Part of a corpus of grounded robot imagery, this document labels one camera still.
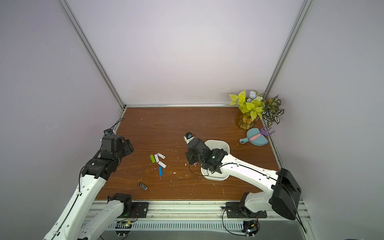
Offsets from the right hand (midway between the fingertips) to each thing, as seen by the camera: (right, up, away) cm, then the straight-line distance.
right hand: (188, 148), depth 77 cm
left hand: (-32, +3, -1) cm, 33 cm away
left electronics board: (-32, -39, -5) cm, 51 cm away
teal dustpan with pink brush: (+44, +3, +23) cm, 50 cm away
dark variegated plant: (+49, +20, +9) cm, 54 cm away
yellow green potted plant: (+37, +22, +10) cm, 44 cm away
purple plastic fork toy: (+54, +6, +29) cm, 62 cm away
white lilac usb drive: (-18, -8, +15) cm, 25 cm away
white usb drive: (-17, -13, +13) cm, 24 cm away
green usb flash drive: (-24, -10, +15) cm, 30 cm away
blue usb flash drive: (-17, -16, +10) cm, 25 cm away
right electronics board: (+31, -37, -7) cm, 48 cm away
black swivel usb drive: (-25, -22, +3) cm, 33 cm away
